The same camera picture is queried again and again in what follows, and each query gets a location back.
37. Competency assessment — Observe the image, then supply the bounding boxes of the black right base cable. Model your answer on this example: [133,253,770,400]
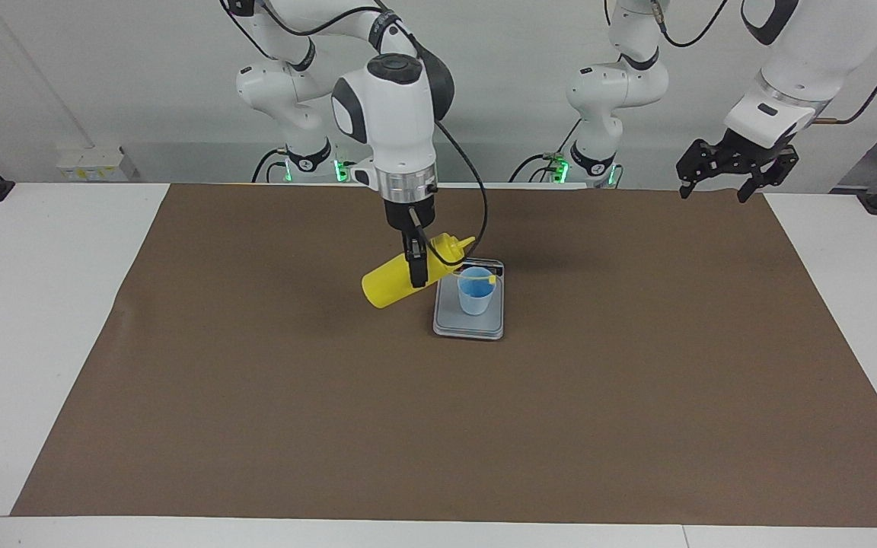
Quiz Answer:
[251,147,291,184]

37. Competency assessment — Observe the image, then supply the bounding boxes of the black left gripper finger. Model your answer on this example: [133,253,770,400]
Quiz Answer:
[675,139,707,201]
[736,149,800,204]

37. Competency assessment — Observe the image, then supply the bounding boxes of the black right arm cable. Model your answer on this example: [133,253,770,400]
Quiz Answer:
[416,120,490,267]

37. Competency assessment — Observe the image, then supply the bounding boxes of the yellow squeeze bottle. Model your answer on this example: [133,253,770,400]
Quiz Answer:
[361,232,499,310]

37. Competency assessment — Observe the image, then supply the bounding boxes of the black left base cable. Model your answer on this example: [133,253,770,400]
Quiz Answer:
[509,152,567,184]

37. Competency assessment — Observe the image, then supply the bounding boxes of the light blue plastic cup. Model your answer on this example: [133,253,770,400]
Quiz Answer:
[457,266,497,317]

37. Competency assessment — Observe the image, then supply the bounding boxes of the white wall power strip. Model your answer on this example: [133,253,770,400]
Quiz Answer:
[56,145,128,183]

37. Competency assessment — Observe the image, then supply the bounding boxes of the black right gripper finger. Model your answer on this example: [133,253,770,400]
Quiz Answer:
[402,228,431,289]

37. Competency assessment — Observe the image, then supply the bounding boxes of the silver digital kitchen scale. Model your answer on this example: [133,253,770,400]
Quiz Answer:
[432,256,505,340]

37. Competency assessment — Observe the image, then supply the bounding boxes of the black base cable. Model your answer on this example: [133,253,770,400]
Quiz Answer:
[509,152,567,184]
[251,147,291,184]

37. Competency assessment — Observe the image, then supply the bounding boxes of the brown table mat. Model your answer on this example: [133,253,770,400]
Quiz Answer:
[11,183,877,528]

